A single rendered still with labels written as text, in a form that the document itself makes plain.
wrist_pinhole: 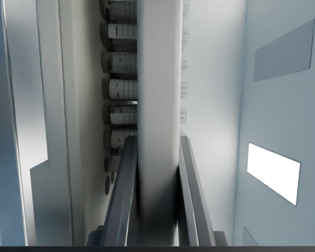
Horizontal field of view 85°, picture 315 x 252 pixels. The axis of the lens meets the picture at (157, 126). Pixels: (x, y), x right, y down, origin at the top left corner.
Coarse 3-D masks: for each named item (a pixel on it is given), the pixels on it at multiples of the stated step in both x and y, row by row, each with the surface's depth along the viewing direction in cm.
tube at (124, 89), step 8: (104, 80) 11; (112, 80) 11; (120, 80) 11; (128, 80) 11; (136, 80) 11; (104, 88) 11; (112, 88) 11; (120, 88) 11; (128, 88) 11; (136, 88) 11; (184, 88) 11; (104, 96) 11; (112, 96) 11; (120, 96) 11; (128, 96) 11; (136, 96) 11; (184, 96) 11
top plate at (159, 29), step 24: (144, 0) 7; (168, 0) 7; (144, 24) 7; (168, 24) 7; (144, 48) 7; (168, 48) 7; (144, 72) 7; (168, 72) 7; (144, 96) 8; (168, 96) 8; (144, 120) 8; (168, 120) 8; (144, 144) 8; (168, 144) 8; (144, 168) 8; (168, 168) 8; (144, 192) 8; (168, 192) 8; (144, 216) 8; (168, 216) 8; (144, 240) 8; (168, 240) 9
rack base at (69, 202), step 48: (48, 0) 7; (96, 0) 10; (48, 48) 7; (96, 48) 10; (48, 96) 7; (96, 96) 10; (48, 144) 8; (96, 144) 10; (48, 192) 8; (96, 192) 10; (48, 240) 8
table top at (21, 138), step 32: (0, 0) 20; (32, 0) 25; (0, 32) 20; (32, 32) 25; (0, 64) 21; (32, 64) 25; (0, 96) 21; (32, 96) 25; (0, 128) 22; (32, 128) 25; (0, 160) 22; (32, 160) 25; (0, 192) 23; (0, 224) 23; (32, 224) 25
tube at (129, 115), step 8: (104, 112) 11; (112, 112) 11; (120, 112) 11; (128, 112) 11; (136, 112) 11; (184, 112) 12; (104, 120) 12; (112, 120) 12; (120, 120) 12; (128, 120) 12; (136, 120) 12; (184, 120) 12
